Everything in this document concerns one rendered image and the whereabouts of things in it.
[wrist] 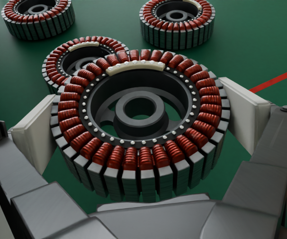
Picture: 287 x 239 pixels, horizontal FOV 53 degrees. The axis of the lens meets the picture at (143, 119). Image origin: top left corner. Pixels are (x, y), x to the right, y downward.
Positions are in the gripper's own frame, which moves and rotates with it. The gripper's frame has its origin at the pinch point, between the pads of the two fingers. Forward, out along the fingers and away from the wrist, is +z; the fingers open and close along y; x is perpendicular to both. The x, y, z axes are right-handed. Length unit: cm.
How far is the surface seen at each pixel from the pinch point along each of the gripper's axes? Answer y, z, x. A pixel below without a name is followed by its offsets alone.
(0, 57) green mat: -19.9, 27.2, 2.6
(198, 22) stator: 9.5, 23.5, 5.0
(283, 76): 18.9, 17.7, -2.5
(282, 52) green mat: 20.8, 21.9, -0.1
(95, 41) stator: -4.7, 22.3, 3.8
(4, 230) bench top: -13.1, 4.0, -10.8
